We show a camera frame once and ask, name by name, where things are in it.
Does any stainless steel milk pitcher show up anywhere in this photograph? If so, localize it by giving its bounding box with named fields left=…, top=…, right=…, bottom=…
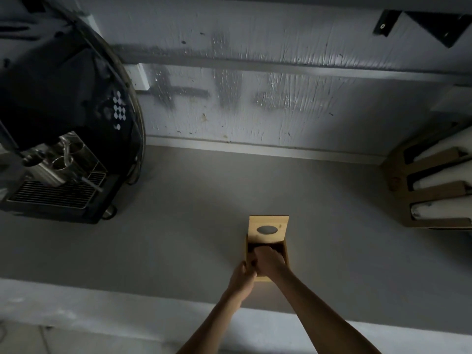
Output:
left=26, top=158, right=67, bottom=187

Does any person's right hand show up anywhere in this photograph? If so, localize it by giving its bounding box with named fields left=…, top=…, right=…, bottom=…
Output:
left=250, top=246, right=290, bottom=283

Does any person's left forearm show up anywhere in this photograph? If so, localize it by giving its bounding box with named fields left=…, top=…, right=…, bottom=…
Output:
left=177, top=291, right=244, bottom=354

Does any black shelf bracket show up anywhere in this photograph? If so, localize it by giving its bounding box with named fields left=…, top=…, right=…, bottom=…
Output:
left=372, top=10, right=472, bottom=48

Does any person's left hand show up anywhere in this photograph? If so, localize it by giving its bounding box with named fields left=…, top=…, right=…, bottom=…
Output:
left=223, top=261, right=258, bottom=303

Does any stack of white paper cups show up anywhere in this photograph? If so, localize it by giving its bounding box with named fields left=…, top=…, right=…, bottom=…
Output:
left=416, top=134, right=472, bottom=161
left=413, top=164, right=472, bottom=190
left=411, top=201, right=472, bottom=222

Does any black espresso machine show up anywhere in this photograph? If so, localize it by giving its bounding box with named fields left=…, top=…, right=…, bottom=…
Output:
left=0, top=0, right=147, bottom=225

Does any wooden napkin box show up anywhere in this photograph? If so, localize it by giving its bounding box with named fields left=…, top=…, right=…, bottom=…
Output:
left=244, top=215, right=290, bottom=283

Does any wooden cup holder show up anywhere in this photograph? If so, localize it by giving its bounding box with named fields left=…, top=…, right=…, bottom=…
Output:
left=382, top=121, right=472, bottom=230

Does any person's right forearm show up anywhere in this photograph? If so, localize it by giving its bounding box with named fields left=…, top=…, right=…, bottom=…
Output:
left=271, top=268, right=383, bottom=354

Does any white wall socket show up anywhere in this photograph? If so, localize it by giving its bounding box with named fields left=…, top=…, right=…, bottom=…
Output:
left=123, top=62, right=150, bottom=91

